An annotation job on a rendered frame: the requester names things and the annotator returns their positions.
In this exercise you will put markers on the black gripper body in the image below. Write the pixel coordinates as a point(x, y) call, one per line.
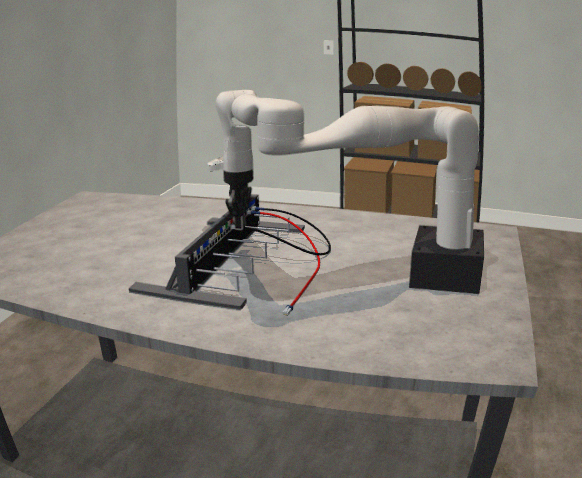
point(236, 178)

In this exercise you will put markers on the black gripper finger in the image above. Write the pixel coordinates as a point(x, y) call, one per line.
point(247, 196)
point(234, 209)

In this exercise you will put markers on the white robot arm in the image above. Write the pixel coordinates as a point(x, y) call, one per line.
point(280, 131)

